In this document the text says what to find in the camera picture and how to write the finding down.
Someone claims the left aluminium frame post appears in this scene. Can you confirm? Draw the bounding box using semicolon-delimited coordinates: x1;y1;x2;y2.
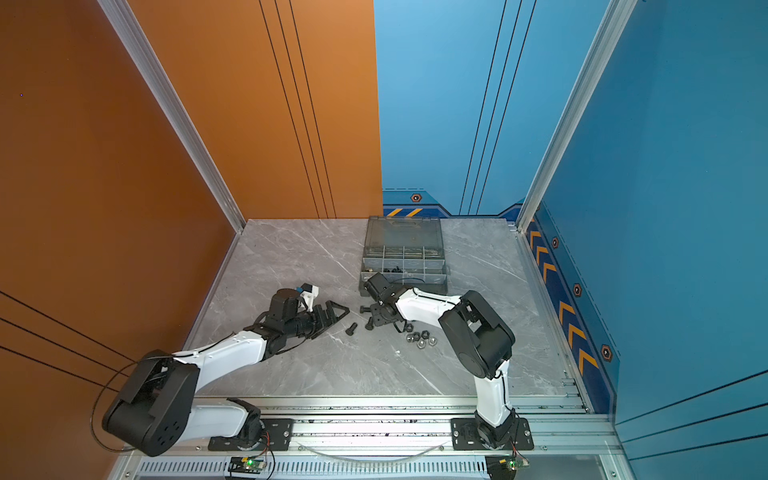
98;0;246;234

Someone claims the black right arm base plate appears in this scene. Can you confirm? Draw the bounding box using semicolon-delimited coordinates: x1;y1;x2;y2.
450;414;535;451

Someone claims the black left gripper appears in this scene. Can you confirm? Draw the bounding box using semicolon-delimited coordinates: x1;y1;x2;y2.
285;301;350;341

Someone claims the small right circuit board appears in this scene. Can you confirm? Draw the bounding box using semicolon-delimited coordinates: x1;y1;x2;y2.
485;455;530;480

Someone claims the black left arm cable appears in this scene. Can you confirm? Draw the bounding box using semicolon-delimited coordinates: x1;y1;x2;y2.
89;359;157;452

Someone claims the clear grey compartment organizer box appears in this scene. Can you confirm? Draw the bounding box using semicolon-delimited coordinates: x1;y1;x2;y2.
359;216;448;297

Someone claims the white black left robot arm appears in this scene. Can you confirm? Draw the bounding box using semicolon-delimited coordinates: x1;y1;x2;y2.
101;284;350;457

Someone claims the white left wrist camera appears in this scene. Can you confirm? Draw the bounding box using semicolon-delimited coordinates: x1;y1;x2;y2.
297;283;320;312

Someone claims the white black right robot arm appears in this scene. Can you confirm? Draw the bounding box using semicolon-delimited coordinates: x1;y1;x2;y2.
364;273;516;449

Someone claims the aluminium front rail frame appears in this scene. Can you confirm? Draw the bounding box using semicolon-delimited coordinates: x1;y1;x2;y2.
107;392;634;480

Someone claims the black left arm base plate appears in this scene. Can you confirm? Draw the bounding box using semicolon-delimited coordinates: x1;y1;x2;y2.
208;418;294;453

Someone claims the aluminium corner frame post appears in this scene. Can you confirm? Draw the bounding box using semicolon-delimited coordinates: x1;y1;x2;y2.
516;0;637;234

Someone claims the green circuit board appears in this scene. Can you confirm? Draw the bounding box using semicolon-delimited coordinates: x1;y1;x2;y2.
226;456;269;479

